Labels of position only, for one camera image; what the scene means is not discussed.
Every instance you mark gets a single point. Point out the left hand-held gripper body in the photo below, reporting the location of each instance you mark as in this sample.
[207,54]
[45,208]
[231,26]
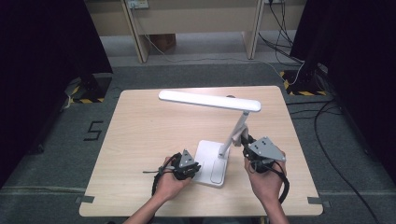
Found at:
[186,161]

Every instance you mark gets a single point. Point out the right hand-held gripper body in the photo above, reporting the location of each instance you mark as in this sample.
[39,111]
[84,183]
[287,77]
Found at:
[266,149]

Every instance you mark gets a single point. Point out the white desk lamp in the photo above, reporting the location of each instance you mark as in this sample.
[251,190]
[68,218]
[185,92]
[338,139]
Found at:
[208,101]

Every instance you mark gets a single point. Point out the person's left hand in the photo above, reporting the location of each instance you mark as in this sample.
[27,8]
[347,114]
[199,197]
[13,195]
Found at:
[168,186]

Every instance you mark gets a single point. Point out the person's right hand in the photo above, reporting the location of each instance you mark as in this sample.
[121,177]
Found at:
[266,186]

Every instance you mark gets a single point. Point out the grey tape piece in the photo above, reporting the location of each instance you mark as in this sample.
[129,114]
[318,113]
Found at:
[84,199]
[317,201]

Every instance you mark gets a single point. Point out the black stand base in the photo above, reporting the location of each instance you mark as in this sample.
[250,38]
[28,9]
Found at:
[93,88]
[303,82]

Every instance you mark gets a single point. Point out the brown cardboard box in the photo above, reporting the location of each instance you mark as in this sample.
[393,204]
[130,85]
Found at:
[163,42]

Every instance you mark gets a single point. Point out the black curtain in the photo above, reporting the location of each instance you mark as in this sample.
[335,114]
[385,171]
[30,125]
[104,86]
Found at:
[40,77]
[361,62]

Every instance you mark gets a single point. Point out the white wall socket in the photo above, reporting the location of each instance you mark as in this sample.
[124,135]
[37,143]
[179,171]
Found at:
[138,3]

